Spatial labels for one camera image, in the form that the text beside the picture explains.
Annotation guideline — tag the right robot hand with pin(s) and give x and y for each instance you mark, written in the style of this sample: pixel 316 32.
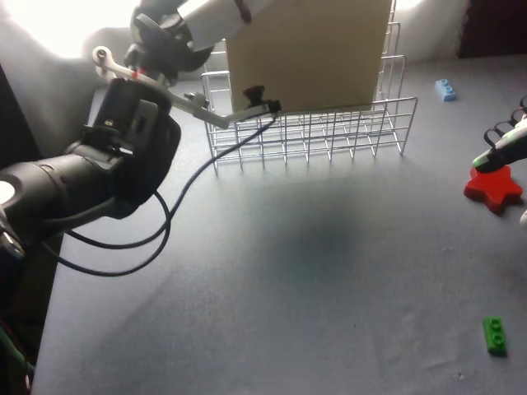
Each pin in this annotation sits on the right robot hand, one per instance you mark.
pixel 514 140

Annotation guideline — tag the beige paperback book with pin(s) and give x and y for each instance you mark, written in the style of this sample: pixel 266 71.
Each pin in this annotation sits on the beige paperback book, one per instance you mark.
pixel 309 57

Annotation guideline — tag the red star block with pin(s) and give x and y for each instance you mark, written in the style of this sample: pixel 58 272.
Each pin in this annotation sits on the red star block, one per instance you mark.
pixel 494 191

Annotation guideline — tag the blue toy block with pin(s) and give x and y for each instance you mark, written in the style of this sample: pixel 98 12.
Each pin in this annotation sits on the blue toy block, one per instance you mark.
pixel 446 90

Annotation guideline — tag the green toy block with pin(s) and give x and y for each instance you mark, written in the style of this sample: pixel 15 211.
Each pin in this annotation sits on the green toy block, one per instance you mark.
pixel 495 337

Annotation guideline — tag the white backdrop cloth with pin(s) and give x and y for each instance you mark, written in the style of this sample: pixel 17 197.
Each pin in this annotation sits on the white backdrop cloth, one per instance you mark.
pixel 49 24

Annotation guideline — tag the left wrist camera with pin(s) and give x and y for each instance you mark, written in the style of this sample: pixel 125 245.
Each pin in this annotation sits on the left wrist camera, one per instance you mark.
pixel 255 96

